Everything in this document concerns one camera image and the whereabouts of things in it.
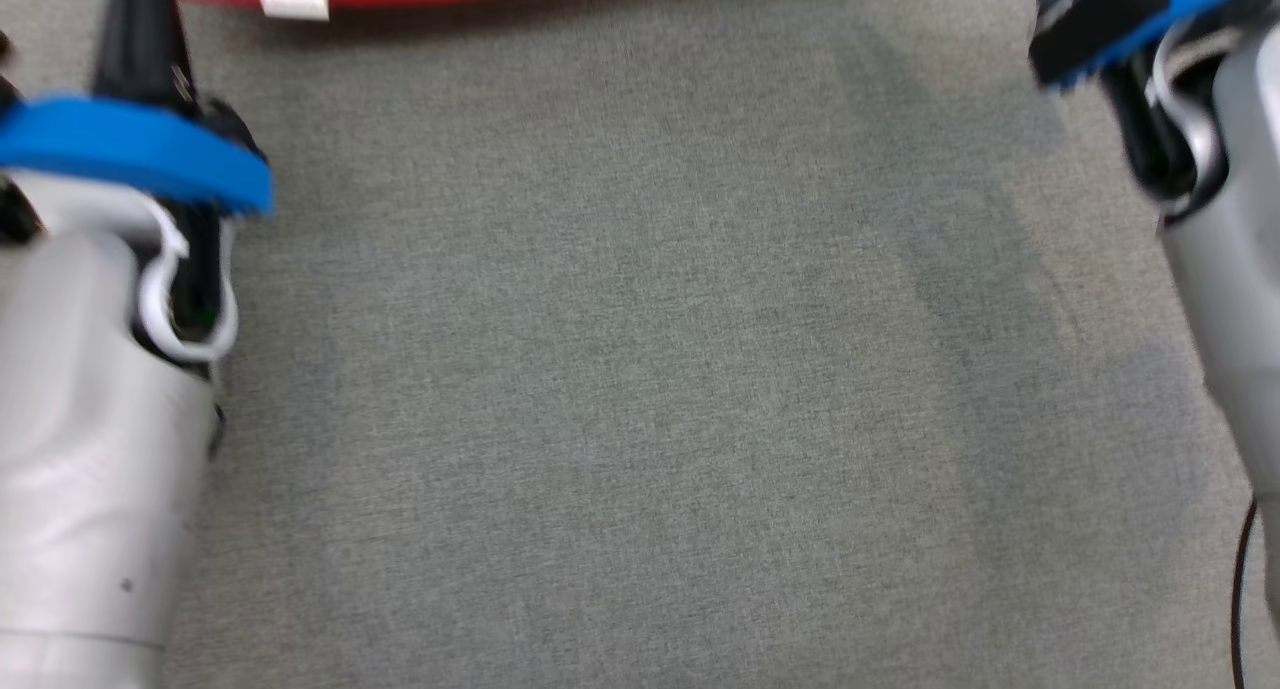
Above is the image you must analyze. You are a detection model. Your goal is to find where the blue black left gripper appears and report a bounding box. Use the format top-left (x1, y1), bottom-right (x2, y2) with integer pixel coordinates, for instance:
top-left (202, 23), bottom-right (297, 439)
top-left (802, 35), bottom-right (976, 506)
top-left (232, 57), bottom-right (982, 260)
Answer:
top-left (0, 0), bottom-right (276, 217)

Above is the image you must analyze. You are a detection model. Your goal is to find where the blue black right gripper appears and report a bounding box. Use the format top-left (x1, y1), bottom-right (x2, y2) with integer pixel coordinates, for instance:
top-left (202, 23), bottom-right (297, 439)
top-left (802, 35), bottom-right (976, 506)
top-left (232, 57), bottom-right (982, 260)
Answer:
top-left (1030, 0), bottom-right (1280, 92)

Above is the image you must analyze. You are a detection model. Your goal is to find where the grey fabric sofa surface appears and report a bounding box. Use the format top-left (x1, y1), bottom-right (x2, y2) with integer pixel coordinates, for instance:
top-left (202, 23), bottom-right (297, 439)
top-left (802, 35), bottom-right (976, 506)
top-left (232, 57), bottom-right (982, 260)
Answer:
top-left (0, 0), bottom-right (1280, 689)

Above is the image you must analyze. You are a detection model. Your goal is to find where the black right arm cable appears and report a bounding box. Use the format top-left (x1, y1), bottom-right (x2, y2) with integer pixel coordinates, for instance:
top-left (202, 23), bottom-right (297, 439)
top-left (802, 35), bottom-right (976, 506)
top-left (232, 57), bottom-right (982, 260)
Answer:
top-left (1231, 497), bottom-right (1263, 689)

